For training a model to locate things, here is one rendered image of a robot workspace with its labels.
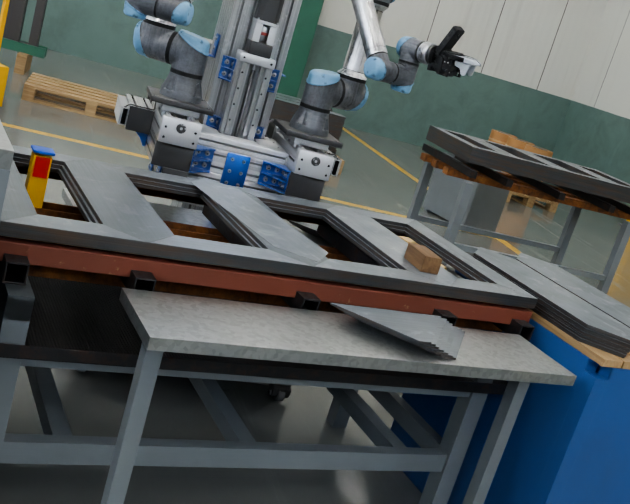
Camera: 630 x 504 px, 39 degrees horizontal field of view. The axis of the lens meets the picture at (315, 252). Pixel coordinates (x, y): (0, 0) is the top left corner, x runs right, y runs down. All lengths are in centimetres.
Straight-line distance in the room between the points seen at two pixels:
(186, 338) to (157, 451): 59
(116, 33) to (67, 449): 1043
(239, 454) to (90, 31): 1034
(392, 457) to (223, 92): 151
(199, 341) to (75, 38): 1074
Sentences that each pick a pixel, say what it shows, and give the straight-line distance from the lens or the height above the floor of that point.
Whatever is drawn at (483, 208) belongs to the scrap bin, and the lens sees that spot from 812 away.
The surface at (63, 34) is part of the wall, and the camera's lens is 1248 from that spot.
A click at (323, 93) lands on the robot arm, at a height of 119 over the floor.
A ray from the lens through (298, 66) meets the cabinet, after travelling 1223.
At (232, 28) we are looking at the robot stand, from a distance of 337.
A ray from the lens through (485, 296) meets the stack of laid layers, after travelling 262.
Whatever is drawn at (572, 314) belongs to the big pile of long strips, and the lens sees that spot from 270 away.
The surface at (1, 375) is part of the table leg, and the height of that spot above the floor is 47.
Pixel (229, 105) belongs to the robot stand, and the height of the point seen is 105.
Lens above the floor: 146
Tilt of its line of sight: 15 degrees down
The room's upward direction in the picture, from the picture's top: 17 degrees clockwise
